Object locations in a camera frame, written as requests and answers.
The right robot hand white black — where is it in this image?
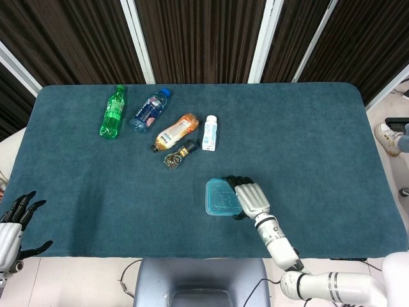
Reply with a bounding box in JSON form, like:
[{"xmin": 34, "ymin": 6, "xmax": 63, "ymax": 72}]
[{"xmin": 222, "ymin": 174, "xmax": 272, "ymax": 222}]

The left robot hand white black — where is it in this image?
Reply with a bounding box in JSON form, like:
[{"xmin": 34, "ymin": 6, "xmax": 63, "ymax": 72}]
[{"xmin": 0, "ymin": 191, "xmax": 54, "ymax": 274}]

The clear blue plastic container lid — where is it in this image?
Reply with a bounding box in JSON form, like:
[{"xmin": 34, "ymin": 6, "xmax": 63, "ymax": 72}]
[{"xmin": 205, "ymin": 178, "xmax": 244, "ymax": 217}]

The small white milk bottle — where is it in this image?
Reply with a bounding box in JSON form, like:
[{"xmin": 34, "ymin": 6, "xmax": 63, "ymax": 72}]
[{"xmin": 201, "ymin": 114, "xmax": 219, "ymax": 152}]

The glass pepper grinder black cap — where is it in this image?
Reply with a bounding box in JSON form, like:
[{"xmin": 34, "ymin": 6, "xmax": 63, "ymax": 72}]
[{"xmin": 164, "ymin": 139, "xmax": 196, "ymax": 170}]

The teal velvet tablecloth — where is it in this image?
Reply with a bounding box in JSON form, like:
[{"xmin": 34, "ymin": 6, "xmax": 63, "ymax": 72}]
[{"xmin": 1, "ymin": 82, "xmax": 409, "ymax": 259}]

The grey blue robot torso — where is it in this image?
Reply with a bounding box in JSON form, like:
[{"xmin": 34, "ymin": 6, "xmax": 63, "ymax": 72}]
[{"xmin": 132, "ymin": 257, "xmax": 272, "ymax": 307}]

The orange juice bottle black cap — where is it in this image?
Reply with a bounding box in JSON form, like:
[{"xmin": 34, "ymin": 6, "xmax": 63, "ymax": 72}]
[{"xmin": 150, "ymin": 113, "xmax": 200, "ymax": 154}]

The blue capped water bottle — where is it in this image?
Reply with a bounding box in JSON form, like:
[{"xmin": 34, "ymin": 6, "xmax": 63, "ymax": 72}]
[{"xmin": 129, "ymin": 88, "xmax": 173, "ymax": 133}]

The brown pleated white-framed screen panel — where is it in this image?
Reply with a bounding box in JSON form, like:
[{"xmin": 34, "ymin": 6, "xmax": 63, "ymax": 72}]
[
  {"xmin": 0, "ymin": 41, "xmax": 43, "ymax": 141},
  {"xmin": 248, "ymin": 0, "xmax": 339, "ymax": 84},
  {"xmin": 293, "ymin": 0, "xmax": 409, "ymax": 109},
  {"xmin": 120, "ymin": 0, "xmax": 275, "ymax": 84},
  {"xmin": 0, "ymin": 0, "xmax": 157, "ymax": 97}
]

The white sneaker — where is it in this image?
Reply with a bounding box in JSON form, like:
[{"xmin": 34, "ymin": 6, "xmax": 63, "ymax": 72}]
[{"xmin": 374, "ymin": 123, "xmax": 402, "ymax": 157}]

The green plastic soda bottle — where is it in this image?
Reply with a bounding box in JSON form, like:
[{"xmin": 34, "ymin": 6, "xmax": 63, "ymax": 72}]
[{"xmin": 99, "ymin": 84, "xmax": 128, "ymax": 140}]

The blue jeans leg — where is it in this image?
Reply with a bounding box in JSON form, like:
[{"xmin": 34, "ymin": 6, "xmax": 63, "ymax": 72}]
[{"xmin": 396, "ymin": 123, "xmax": 409, "ymax": 153}]

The flat black object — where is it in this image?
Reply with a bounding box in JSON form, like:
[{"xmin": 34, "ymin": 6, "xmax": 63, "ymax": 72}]
[{"xmin": 385, "ymin": 117, "xmax": 409, "ymax": 132}]

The thin black floor cable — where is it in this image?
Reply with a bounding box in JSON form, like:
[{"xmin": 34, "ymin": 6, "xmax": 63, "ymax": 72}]
[
  {"xmin": 118, "ymin": 259, "xmax": 143, "ymax": 298},
  {"xmin": 244, "ymin": 277, "xmax": 282, "ymax": 304}
]

